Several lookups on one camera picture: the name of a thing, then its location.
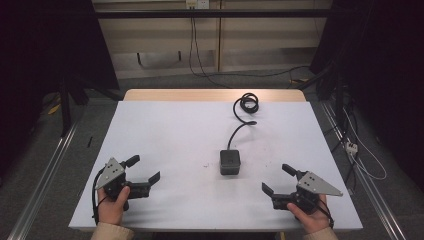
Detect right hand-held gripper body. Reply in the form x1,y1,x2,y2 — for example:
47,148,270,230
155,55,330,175
271,169,344,215

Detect thin white cable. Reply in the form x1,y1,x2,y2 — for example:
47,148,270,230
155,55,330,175
342,107,388,182

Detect white wall outlet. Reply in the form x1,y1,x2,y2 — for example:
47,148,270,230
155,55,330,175
185,0,210,10

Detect black hanging wall cables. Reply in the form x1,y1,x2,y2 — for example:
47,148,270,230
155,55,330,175
188,16,231,89

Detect white table mat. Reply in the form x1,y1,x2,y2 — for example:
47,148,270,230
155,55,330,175
68,100,364,232

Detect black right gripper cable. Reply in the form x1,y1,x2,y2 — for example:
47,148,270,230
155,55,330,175
316,199,335,230

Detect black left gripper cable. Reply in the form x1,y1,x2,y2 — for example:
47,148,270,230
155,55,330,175
91,167,108,225

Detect dark curtain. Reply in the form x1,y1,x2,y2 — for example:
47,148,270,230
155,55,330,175
0,0,120,174
309,0,424,193

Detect black coiled adapter cable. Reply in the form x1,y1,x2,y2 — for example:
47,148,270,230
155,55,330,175
227,92,261,151

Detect person's left hand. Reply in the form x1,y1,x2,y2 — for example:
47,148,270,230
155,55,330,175
97,185,132,226

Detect black horizontal bar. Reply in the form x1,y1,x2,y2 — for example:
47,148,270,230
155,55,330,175
93,9,334,19

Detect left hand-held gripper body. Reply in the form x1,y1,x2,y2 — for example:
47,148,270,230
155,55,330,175
94,157,152,203

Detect person's right hand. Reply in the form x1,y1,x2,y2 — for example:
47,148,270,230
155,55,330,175
286,194,332,235

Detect metal floor rail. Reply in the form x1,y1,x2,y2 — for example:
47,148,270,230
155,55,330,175
320,100,408,240
6,121,81,240

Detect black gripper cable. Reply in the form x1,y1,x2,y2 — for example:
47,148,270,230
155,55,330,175
316,199,335,230
91,167,108,225

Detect black metal stand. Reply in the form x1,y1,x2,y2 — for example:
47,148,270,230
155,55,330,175
296,59,351,141
58,74,124,138

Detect black power adapter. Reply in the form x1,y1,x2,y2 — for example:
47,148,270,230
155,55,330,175
219,149,242,177

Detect white power strip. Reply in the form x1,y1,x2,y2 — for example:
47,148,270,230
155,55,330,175
345,140,359,156

